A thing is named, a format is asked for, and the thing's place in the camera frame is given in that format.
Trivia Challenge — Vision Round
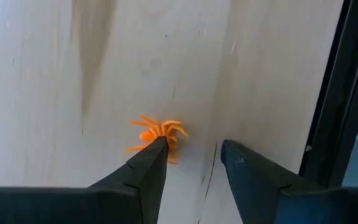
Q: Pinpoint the orange plastic spider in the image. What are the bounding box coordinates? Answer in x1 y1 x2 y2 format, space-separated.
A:
124 114 190 166

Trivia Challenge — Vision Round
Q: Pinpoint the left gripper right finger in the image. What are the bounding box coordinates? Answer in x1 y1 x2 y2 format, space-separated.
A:
221 139 323 224

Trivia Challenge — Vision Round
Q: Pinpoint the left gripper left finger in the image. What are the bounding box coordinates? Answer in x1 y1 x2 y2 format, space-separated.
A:
87 136 170 224

